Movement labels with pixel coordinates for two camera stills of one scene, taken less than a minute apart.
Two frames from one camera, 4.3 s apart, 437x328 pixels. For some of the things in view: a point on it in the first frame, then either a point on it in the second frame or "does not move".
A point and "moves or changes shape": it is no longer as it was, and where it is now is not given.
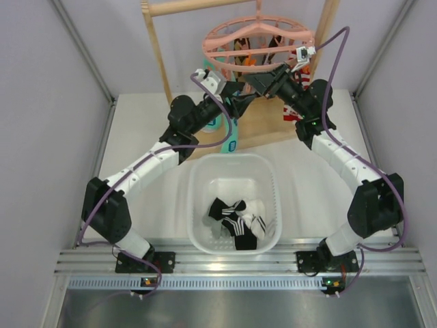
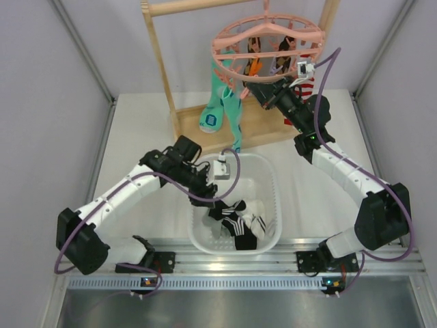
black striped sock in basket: (244, 238) does not move
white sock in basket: (254, 216) does not move
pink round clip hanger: (256, 44) moves or changes shape
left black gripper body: (232, 106) to (196, 183)
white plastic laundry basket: (233, 177) does not move
